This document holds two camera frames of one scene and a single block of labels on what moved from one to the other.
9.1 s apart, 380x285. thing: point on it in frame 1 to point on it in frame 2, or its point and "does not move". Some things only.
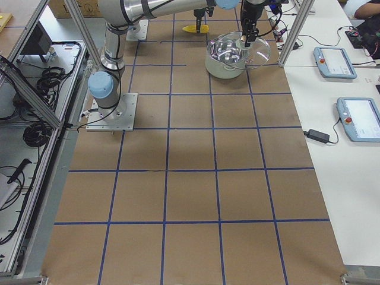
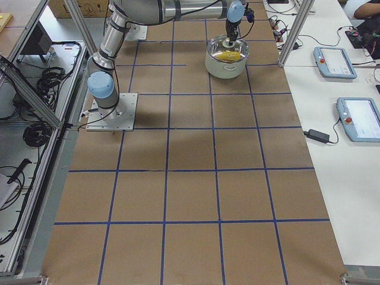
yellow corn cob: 204,29 to 228,56
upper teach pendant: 334,62 does not move
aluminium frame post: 304,11 does not move
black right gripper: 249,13 to 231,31
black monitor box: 38,43 does not move
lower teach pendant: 360,119 does not move
